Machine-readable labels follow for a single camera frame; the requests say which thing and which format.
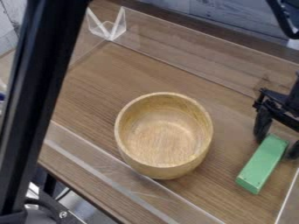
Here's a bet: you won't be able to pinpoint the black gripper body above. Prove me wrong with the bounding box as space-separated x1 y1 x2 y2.
252 71 299 131

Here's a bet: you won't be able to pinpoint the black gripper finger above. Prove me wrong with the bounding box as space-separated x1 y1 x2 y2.
286 140 299 159
253 107 272 143

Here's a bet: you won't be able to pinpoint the green rectangular block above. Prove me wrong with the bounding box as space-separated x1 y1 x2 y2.
234 134 288 194

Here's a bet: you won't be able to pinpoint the brown wooden bowl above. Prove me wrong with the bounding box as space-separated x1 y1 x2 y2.
114 92 213 179

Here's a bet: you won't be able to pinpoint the clear acrylic tray walls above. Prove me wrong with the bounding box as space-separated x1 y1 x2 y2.
38 0 299 224

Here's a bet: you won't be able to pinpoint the black table leg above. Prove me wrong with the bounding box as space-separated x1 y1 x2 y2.
42 174 57 197

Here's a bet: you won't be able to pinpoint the grey metal bracket with screw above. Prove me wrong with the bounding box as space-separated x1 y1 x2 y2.
50 203 86 224

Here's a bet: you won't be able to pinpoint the black vertical post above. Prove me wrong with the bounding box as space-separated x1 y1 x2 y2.
0 0 89 224

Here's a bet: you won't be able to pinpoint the black cable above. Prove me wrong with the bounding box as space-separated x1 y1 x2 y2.
22 198 68 224

